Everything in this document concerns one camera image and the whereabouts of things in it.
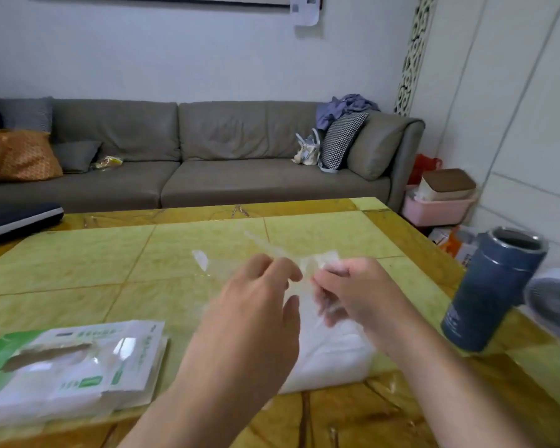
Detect person's right hand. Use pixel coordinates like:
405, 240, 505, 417
313, 257, 417, 359

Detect clear plastic wrapper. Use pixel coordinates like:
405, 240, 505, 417
190, 227, 357, 334

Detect white wardrobe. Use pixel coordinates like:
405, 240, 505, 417
408, 0, 560, 280

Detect person's left hand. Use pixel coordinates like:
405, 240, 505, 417
186, 253, 304, 403

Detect plain grey small cushion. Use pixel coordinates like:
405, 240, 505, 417
51, 140, 103, 174

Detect purple clothes pile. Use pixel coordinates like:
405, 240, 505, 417
315, 93, 380, 131

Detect red plastic bag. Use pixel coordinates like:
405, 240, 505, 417
408, 154, 443, 186

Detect pink plastic basket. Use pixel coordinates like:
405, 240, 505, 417
401, 184, 479, 228

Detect green and white tissue packet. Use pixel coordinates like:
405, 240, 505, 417
0, 319, 170, 431

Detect person's left forearm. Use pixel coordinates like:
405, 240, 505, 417
117, 361, 283, 448

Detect orange and white packages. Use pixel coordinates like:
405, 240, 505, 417
428, 225, 480, 268

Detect white round fan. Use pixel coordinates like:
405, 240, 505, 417
523, 268, 560, 352

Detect grey sofa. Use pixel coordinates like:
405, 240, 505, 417
0, 98, 426, 215

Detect white lattice panel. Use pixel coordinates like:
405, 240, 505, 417
393, 0, 437, 118

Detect white box with brown lid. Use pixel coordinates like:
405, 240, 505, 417
415, 168, 477, 202

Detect black and white houndstooth pillow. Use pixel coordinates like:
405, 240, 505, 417
318, 111, 370, 172

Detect dark blue insulated tumbler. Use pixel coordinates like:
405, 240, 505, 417
441, 226, 550, 353

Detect person's right forearm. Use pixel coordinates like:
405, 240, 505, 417
383, 322, 544, 448

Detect white tissue stack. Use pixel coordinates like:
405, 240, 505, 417
278, 294, 378, 395

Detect grey striped cushion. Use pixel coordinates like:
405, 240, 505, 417
0, 96, 54, 134

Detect white handbag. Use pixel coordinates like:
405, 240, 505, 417
292, 128, 322, 166

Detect orange patterned pillow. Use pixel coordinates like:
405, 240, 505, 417
0, 129, 64, 183

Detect white paper sheet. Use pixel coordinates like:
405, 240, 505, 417
290, 0, 321, 27

